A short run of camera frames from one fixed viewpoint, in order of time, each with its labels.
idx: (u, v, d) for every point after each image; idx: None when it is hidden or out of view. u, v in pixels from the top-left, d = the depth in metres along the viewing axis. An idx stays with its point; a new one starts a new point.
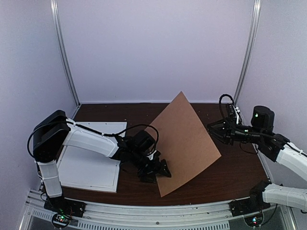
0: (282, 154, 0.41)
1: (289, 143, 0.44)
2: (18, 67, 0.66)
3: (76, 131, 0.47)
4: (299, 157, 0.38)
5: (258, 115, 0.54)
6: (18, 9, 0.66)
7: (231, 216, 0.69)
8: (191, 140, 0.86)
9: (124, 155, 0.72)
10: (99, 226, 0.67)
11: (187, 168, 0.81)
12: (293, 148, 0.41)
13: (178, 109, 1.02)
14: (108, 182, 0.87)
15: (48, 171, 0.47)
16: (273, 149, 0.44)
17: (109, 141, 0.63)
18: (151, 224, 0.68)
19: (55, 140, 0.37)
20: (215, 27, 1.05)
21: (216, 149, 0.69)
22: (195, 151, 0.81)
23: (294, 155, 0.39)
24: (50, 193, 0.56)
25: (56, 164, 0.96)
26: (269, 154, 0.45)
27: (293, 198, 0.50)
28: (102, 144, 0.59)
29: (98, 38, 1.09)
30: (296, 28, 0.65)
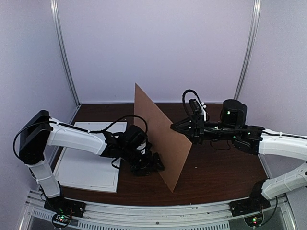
0: (264, 144, 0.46)
1: (265, 130, 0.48)
2: (17, 67, 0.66)
3: (58, 130, 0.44)
4: (282, 141, 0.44)
5: (230, 112, 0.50)
6: (18, 10, 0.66)
7: (231, 216, 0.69)
8: (162, 131, 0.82)
9: (114, 152, 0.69)
10: (99, 226, 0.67)
11: (171, 163, 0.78)
12: (272, 133, 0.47)
13: (141, 103, 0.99)
14: (108, 182, 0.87)
15: (41, 172, 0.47)
16: (252, 144, 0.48)
17: (96, 138, 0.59)
18: (152, 224, 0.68)
19: (39, 140, 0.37)
20: (215, 26, 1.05)
21: (184, 137, 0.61)
22: (169, 142, 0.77)
23: (276, 140, 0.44)
24: (48, 194, 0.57)
25: (56, 164, 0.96)
26: (249, 149, 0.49)
27: (292, 183, 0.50)
28: (89, 142, 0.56)
29: (98, 37, 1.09)
30: (296, 28, 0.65)
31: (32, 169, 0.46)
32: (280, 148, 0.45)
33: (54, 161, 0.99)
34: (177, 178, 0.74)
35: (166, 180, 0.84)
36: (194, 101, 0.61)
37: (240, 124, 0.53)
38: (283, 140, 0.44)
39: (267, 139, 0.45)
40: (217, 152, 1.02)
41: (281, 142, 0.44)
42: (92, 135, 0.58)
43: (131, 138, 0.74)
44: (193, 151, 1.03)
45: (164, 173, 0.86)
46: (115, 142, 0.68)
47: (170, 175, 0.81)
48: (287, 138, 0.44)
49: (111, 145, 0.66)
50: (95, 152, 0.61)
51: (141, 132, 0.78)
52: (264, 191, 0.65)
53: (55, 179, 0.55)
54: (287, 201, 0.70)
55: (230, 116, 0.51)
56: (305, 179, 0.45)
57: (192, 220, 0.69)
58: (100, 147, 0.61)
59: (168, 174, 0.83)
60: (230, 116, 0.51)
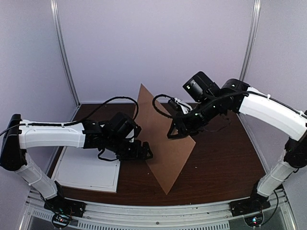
0: (247, 102, 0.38)
1: (249, 88, 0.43)
2: (18, 67, 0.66)
3: (27, 132, 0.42)
4: (273, 106, 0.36)
5: (190, 87, 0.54)
6: (18, 10, 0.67)
7: (231, 216, 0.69)
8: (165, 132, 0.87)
9: (97, 142, 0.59)
10: (99, 226, 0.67)
11: (169, 163, 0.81)
12: (260, 96, 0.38)
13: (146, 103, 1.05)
14: (108, 182, 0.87)
15: (29, 176, 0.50)
16: (235, 97, 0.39)
17: (72, 130, 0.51)
18: (151, 224, 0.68)
19: (13, 144, 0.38)
20: (216, 26, 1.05)
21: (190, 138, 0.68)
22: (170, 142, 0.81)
23: (263, 102, 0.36)
24: (46, 195, 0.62)
25: (56, 164, 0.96)
26: (231, 105, 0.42)
27: (277, 173, 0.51)
28: (64, 137, 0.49)
29: (98, 38, 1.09)
30: (296, 27, 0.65)
31: (21, 175, 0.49)
32: (267, 114, 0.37)
33: (54, 162, 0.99)
34: (175, 176, 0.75)
35: (158, 178, 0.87)
36: (171, 101, 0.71)
37: (206, 87, 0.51)
38: (272, 105, 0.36)
39: (258, 102, 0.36)
40: (217, 152, 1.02)
41: (272, 108, 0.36)
42: (68, 128, 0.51)
43: (118, 126, 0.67)
44: (193, 151, 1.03)
45: (157, 173, 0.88)
46: (97, 130, 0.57)
47: (163, 174, 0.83)
48: (277, 104, 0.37)
49: (92, 135, 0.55)
50: (76, 145, 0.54)
51: (129, 119, 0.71)
52: (260, 191, 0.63)
53: (47, 180, 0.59)
54: (287, 201, 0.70)
55: (193, 88, 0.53)
56: (286, 166, 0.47)
57: (191, 220, 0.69)
58: (80, 139, 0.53)
59: (162, 173, 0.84)
60: (193, 91, 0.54)
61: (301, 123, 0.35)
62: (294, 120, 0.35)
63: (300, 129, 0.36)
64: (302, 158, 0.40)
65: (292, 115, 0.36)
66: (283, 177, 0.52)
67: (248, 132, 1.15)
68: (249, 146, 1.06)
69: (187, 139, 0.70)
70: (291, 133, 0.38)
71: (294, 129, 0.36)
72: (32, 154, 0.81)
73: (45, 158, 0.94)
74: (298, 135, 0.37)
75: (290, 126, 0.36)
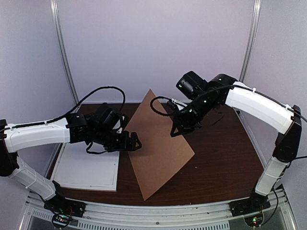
0: (232, 96, 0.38)
1: (238, 82, 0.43)
2: (18, 67, 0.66)
3: (12, 135, 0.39)
4: (257, 98, 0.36)
5: (181, 86, 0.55)
6: (18, 10, 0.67)
7: (231, 216, 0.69)
8: (163, 138, 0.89)
9: (83, 135, 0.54)
10: (99, 226, 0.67)
11: (166, 164, 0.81)
12: (246, 89, 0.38)
13: (148, 107, 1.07)
14: (107, 181, 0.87)
15: (24, 178, 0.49)
16: (221, 91, 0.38)
17: (56, 126, 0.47)
18: (152, 224, 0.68)
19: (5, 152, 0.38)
20: (216, 27, 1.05)
21: (190, 149, 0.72)
22: (168, 149, 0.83)
23: (247, 95, 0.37)
24: (45, 196, 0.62)
25: (54, 167, 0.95)
26: (218, 97, 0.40)
27: (271, 169, 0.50)
28: (51, 134, 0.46)
29: (98, 37, 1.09)
30: (296, 27, 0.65)
31: (16, 178, 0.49)
32: (253, 107, 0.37)
33: (54, 162, 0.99)
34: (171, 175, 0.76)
35: (147, 186, 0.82)
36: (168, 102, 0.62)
37: (195, 84, 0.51)
38: (257, 97, 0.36)
39: (243, 94, 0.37)
40: (217, 152, 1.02)
41: (256, 100, 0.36)
42: (52, 124, 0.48)
43: (104, 117, 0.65)
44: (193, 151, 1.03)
45: (147, 178, 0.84)
46: (81, 122, 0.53)
47: (157, 177, 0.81)
48: (262, 97, 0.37)
49: (76, 128, 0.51)
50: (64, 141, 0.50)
51: (114, 110, 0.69)
52: (258, 189, 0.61)
53: (43, 181, 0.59)
54: (287, 201, 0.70)
55: (185, 86, 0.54)
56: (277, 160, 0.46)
57: (192, 221, 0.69)
58: (65, 134, 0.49)
59: (156, 178, 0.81)
60: (184, 89, 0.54)
61: (285, 115, 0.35)
62: (279, 112, 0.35)
63: (285, 121, 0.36)
64: (288, 152, 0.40)
65: (278, 108, 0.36)
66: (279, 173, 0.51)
67: (248, 132, 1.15)
68: (249, 146, 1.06)
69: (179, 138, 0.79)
70: (277, 127, 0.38)
71: (279, 121, 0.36)
72: (31, 154, 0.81)
73: (45, 159, 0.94)
74: (284, 128, 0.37)
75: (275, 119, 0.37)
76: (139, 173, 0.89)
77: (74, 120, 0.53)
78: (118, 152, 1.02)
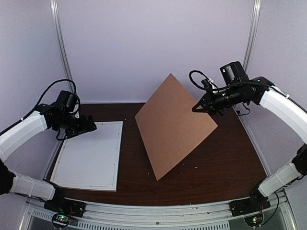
0: (266, 97, 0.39)
1: (274, 86, 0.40)
2: (18, 67, 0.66)
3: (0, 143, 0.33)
4: (287, 102, 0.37)
5: (225, 70, 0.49)
6: (18, 10, 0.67)
7: (231, 216, 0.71)
8: (176, 123, 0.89)
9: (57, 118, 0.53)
10: (99, 226, 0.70)
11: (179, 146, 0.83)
12: (278, 92, 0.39)
13: (167, 90, 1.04)
14: (107, 181, 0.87)
15: (24, 185, 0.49)
16: (257, 90, 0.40)
17: (32, 118, 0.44)
18: (151, 224, 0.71)
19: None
20: (215, 26, 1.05)
21: (212, 121, 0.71)
22: (181, 133, 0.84)
23: (280, 99, 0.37)
24: (48, 196, 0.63)
25: (53, 168, 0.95)
26: (253, 95, 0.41)
27: (283, 174, 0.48)
28: (30, 127, 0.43)
29: (98, 36, 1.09)
30: (296, 27, 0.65)
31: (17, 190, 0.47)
32: (281, 109, 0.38)
33: (54, 162, 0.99)
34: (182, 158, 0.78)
35: (160, 167, 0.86)
36: (203, 80, 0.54)
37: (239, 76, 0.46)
38: (289, 102, 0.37)
39: (274, 94, 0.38)
40: (217, 152, 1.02)
41: (282, 102, 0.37)
42: (27, 118, 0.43)
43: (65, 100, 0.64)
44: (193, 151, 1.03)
45: (160, 160, 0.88)
46: (49, 106, 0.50)
47: (168, 160, 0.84)
48: (292, 102, 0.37)
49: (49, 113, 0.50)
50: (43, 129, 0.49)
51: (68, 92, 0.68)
52: (261, 188, 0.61)
53: (39, 181, 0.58)
54: (287, 201, 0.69)
55: (228, 73, 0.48)
56: (293, 168, 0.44)
57: (191, 221, 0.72)
58: (42, 121, 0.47)
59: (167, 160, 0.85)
60: (226, 75, 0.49)
61: None
62: (304, 120, 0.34)
63: None
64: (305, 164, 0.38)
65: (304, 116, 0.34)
66: (288, 181, 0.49)
67: (248, 132, 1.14)
68: (249, 146, 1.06)
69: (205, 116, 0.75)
70: (301, 136, 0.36)
71: (304, 131, 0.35)
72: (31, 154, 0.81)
73: (44, 159, 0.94)
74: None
75: (301, 126, 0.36)
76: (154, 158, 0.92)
77: (43, 109, 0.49)
78: (118, 152, 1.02)
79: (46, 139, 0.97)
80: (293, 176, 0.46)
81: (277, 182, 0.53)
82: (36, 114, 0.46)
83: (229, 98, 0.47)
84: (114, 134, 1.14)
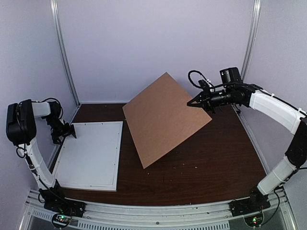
0: (253, 98, 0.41)
1: (263, 90, 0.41)
2: (18, 68, 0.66)
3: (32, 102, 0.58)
4: (269, 98, 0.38)
5: (224, 73, 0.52)
6: (18, 11, 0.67)
7: (231, 216, 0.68)
8: (169, 115, 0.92)
9: (56, 110, 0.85)
10: (99, 226, 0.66)
11: (171, 135, 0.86)
12: (264, 93, 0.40)
13: (162, 86, 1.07)
14: (108, 181, 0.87)
15: (36, 154, 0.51)
16: (245, 94, 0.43)
17: (46, 104, 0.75)
18: (151, 224, 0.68)
19: (28, 121, 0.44)
20: (215, 26, 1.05)
21: (207, 114, 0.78)
22: (173, 125, 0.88)
23: (264, 97, 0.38)
24: (49, 183, 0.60)
25: (54, 168, 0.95)
26: (242, 99, 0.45)
27: (280, 169, 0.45)
28: (45, 109, 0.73)
29: (98, 37, 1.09)
30: (296, 27, 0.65)
31: (31, 154, 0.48)
32: (267, 107, 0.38)
33: (54, 162, 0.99)
34: (174, 145, 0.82)
35: (149, 154, 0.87)
36: (201, 80, 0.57)
37: (235, 80, 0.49)
38: (271, 98, 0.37)
39: (258, 93, 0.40)
40: (216, 152, 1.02)
41: (265, 99, 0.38)
42: (45, 103, 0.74)
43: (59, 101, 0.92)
44: (193, 151, 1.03)
45: (149, 147, 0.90)
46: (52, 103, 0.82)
47: (159, 148, 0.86)
48: (277, 99, 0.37)
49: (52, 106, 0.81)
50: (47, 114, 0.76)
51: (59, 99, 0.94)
52: (261, 187, 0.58)
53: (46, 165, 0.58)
54: (287, 201, 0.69)
55: (226, 76, 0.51)
56: (286, 160, 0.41)
57: (192, 221, 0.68)
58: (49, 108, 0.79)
59: (158, 148, 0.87)
60: (225, 79, 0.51)
61: (294, 114, 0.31)
62: (286, 111, 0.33)
63: (294, 121, 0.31)
64: (298, 156, 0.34)
65: (286, 108, 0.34)
66: (283, 177, 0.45)
67: (248, 132, 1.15)
68: (249, 146, 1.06)
69: (200, 110, 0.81)
70: (291, 130, 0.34)
71: (290, 122, 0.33)
72: None
73: (45, 159, 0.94)
74: (296, 131, 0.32)
75: (287, 120, 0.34)
76: (141, 148, 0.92)
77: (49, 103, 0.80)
78: (118, 152, 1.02)
79: (46, 140, 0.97)
80: (289, 171, 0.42)
81: (275, 179, 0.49)
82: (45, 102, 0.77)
83: (224, 98, 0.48)
84: (114, 134, 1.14)
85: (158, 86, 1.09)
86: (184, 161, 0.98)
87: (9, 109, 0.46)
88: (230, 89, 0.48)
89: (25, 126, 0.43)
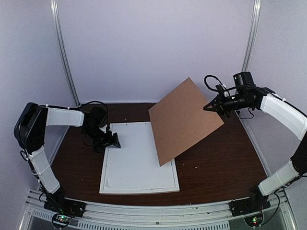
0: (265, 102, 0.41)
1: (275, 93, 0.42)
2: (18, 67, 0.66)
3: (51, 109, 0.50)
4: (280, 103, 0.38)
5: (237, 78, 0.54)
6: (18, 12, 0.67)
7: (231, 216, 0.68)
8: (186, 119, 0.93)
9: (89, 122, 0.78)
10: (99, 226, 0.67)
11: (186, 137, 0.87)
12: (275, 96, 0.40)
13: (184, 92, 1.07)
14: (118, 183, 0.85)
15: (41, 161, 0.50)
16: (257, 97, 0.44)
17: (76, 111, 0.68)
18: (151, 224, 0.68)
19: (33, 130, 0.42)
20: (215, 26, 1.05)
21: (219, 118, 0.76)
22: (189, 128, 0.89)
23: (276, 101, 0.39)
24: (51, 189, 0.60)
25: (101, 171, 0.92)
26: (253, 102, 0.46)
27: (283, 173, 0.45)
28: (72, 118, 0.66)
29: (98, 37, 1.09)
30: (296, 27, 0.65)
31: (33, 161, 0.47)
32: (279, 111, 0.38)
33: (54, 162, 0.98)
34: (187, 147, 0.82)
35: (166, 156, 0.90)
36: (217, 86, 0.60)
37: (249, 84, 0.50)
38: (283, 103, 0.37)
39: (270, 96, 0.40)
40: (216, 152, 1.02)
41: (277, 104, 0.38)
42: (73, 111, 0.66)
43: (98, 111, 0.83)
44: (193, 151, 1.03)
45: (167, 149, 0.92)
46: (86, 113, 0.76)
47: (174, 149, 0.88)
48: (289, 104, 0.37)
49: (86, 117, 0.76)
50: (76, 124, 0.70)
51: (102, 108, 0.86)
52: (262, 187, 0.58)
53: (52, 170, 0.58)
54: (287, 201, 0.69)
55: (239, 80, 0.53)
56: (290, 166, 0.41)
57: (191, 221, 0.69)
58: (80, 118, 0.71)
59: (173, 149, 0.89)
60: (238, 83, 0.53)
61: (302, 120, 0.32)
62: (295, 118, 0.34)
63: (301, 127, 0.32)
64: (302, 160, 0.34)
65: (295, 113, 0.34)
66: (285, 181, 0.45)
67: (248, 132, 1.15)
68: (249, 146, 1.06)
69: (213, 114, 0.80)
70: (299, 136, 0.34)
71: (299, 129, 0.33)
72: None
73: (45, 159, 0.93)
74: (302, 137, 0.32)
75: (296, 125, 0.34)
76: (160, 150, 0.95)
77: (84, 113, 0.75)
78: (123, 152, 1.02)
79: None
80: (292, 176, 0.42)
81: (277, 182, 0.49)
82: (78, 110, 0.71)
83: (236, 102, 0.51)
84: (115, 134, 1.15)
85: (179, 93, 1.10)
86: (184, 161, 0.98)
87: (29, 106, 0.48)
88: (243, 92, 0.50)
89: (28, 133, 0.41)
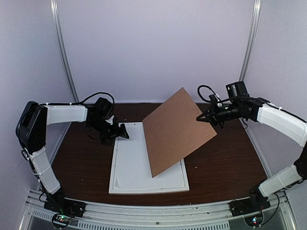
0: (261, 112, 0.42)
1: (269, 103, 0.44)
2: (18, 67, 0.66)
3: (51, 108, 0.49)
4: (277, 111, 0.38)
5: (230, 88, 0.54)
6: (18, 12, 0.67)
7: (231, 216, 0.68)
8: (180, 129, 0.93)
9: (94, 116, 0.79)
10: (99, 226, 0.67)
11: (179, 147, 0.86)
12: (271, 106, 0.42)
13: (178, 101, 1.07)
14: (122, 183, 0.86)
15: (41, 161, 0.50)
16: (253, 109, 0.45)
17: (78, 106, 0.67)
18: (151, 224, 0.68)
19: (33, 131, 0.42)
20: (215, 26, 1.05)
21: (212, 129, 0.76)
22: (182, 138, 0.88)
23: (272, 110, 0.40)
24: (51, 189, 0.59)
25: (104, 170, 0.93)
26: (249, 114, 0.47)
27: (284, 175, 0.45)
28: (75, 113, 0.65)
29: (98, 37, 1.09)
30: (296, 28, 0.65)
31: (33, 161, 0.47)
32: (276, 120, 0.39)
33: (54, 162, 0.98)
34: (180, 158, 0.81)
35: (159, 166, 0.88)
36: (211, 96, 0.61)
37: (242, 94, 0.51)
38: (280, 112, 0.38)
39: (265, 107, 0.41)
40: (216, 152, 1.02)
41: (273, 113, 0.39)
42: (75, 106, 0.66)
43: (102, 106, 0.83)
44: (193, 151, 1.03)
45: (159, 158, 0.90)
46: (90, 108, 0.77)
47: (167, 159, 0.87)
48: (286, 112, 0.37)
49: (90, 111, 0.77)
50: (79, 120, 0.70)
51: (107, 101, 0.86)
52: (262, 188, 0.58)
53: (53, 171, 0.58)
54: (287, 201, 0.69)
55: (232, 90, 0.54)
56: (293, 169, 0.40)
57: (192, 220, 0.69)
58: (83, 113, 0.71)
59: (166, 159, 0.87)
60: (231, 93, 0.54)
61: (301, 126, 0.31)
62: (294, 124, 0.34)
63: (302, 134, 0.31)
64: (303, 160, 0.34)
65: (294, 120, 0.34)
66: (287, 183, 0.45)
67: (248, 132, 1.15)
68: (249, 146, 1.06)
69: (206, 125, 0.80)
70: (301, 143, 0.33)
71: (300, 135, 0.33)
72: None
73: None
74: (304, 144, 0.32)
75: (296, 132, 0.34)
76: (153, 160, 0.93)
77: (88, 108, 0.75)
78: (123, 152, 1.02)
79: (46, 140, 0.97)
80: (294, 179, 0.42)
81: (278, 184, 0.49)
82: (81, 106, 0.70)
83: (230, 113, 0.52)
84: None
85: (173, 101, 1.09)
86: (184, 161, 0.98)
87: (28, 106, 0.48)
88: (237, 103, 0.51)
89: (28, 133, 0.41)
